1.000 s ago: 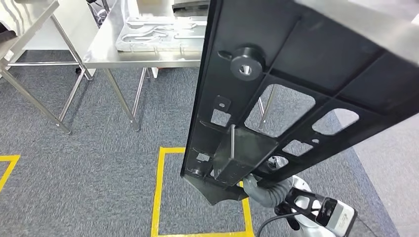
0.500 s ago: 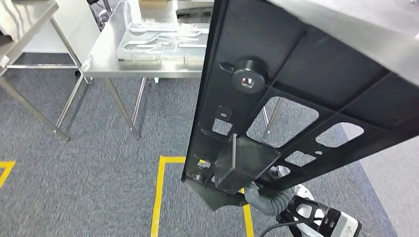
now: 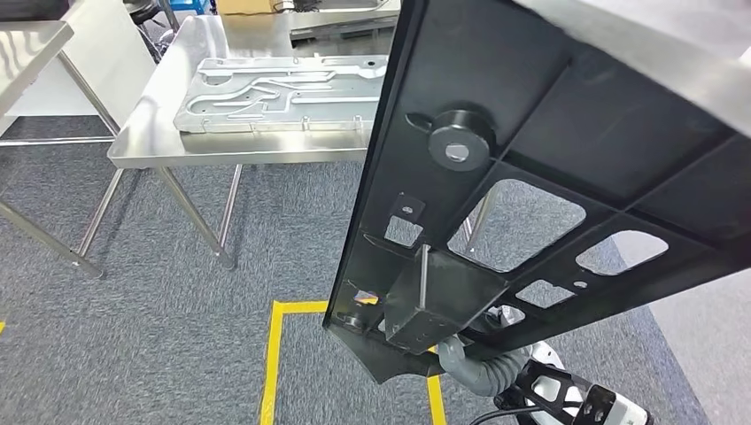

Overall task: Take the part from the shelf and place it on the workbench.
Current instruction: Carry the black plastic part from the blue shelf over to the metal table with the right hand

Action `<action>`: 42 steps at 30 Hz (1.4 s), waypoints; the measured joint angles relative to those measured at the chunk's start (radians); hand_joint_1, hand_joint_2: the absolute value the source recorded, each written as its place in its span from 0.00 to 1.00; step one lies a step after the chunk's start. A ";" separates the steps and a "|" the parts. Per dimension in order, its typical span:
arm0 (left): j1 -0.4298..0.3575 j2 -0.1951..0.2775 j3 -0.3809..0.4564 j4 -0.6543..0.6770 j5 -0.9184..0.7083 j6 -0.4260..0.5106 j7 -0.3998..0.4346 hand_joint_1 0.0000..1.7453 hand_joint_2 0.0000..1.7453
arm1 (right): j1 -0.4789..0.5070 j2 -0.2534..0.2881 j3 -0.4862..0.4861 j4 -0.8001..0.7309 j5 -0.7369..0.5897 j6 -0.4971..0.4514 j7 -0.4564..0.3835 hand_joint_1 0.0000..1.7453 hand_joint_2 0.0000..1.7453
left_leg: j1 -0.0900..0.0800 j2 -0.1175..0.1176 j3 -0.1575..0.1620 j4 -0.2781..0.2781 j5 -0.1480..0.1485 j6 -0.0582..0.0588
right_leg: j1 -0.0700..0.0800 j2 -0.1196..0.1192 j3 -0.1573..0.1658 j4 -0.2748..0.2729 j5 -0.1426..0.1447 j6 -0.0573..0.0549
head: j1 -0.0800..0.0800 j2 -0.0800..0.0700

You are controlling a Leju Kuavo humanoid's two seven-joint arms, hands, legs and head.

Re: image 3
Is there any stainless steel table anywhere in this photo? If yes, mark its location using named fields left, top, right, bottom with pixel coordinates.
left=287, top=0, right=403, bottom=43
left=0, top=0, right=157, bottom=281

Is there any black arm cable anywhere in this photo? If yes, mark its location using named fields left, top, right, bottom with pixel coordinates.
left=468, top=405, right=541, bottom=425

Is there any black chair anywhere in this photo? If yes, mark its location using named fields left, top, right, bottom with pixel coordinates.
left=123, top=0, right=177, bottom=60

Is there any black camera bracket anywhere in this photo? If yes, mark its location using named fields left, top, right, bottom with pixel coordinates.
left=515, top=359, right=595, bottom=414

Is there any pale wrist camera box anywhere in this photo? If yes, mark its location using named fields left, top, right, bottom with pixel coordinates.
left=577, top=383, right=655, bottom=425

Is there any black plastic panel part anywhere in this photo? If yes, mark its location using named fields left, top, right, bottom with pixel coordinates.
left=322, top=0, right=751, bottom=385

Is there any cardboard box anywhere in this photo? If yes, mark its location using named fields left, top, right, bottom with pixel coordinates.
left=215, top=0, right=277, bottom=16

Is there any grey metal fixture plate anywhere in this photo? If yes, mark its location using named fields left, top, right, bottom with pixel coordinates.
left=173, top=54, right=390, bottom=135

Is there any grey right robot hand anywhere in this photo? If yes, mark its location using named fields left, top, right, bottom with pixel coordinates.
left=437, top=335, right=477, bottom=385

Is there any stainless steel workbench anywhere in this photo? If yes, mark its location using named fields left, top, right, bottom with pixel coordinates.
left=107, top=12, right=499, bottom=272

